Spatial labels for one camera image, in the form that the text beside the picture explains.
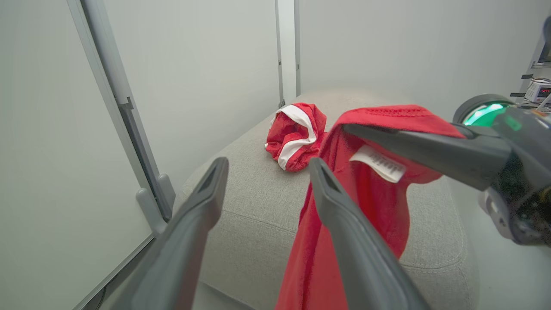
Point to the white device with red display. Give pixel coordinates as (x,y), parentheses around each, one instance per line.
(540,91)

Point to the plain red shirt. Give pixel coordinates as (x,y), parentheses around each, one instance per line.
(374,206)

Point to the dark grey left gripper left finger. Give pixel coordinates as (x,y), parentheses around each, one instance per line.
(181,241)

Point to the grey partition frame with foot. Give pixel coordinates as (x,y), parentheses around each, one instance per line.
(129,129)

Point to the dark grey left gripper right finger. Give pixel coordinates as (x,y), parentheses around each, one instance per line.
(357,249)

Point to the slim grey partition frame post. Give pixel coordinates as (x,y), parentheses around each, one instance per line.
(280,51)

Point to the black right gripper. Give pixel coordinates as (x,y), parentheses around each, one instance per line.
(525,181)

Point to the red garment with white stripes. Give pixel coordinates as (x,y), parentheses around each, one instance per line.
(297,137)

